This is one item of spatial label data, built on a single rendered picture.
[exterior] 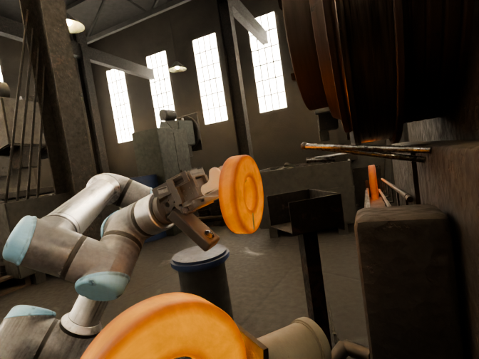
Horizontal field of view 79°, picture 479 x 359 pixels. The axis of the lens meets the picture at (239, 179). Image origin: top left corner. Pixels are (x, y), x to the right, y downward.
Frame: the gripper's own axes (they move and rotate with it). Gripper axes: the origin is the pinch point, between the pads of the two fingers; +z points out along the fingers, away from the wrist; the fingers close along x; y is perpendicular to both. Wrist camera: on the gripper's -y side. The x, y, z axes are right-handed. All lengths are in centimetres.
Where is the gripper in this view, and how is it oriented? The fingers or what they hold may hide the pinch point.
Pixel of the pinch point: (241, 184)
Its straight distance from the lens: 57.0
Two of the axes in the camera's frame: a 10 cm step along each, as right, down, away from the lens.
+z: 8.3, -3.8, -4.1
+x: 3.9, -1.3, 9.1
